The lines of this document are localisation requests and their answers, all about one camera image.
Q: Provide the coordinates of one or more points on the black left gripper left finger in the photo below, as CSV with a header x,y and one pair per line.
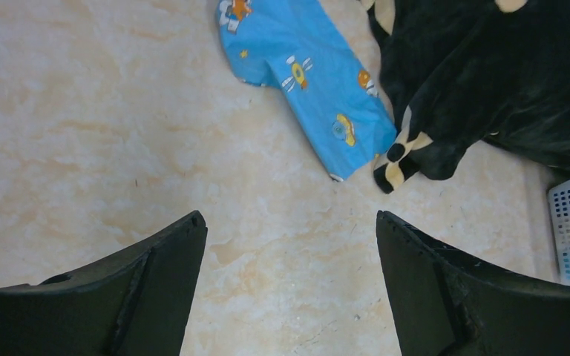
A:
x,y
135,301

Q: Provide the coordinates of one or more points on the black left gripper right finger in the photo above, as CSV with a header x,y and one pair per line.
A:
x,y
446,301

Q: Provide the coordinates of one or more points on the black floral plush blanket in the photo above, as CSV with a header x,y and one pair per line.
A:
x,y
460,72

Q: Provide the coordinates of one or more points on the light blue printed towel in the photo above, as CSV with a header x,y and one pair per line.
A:
x,y
295,47

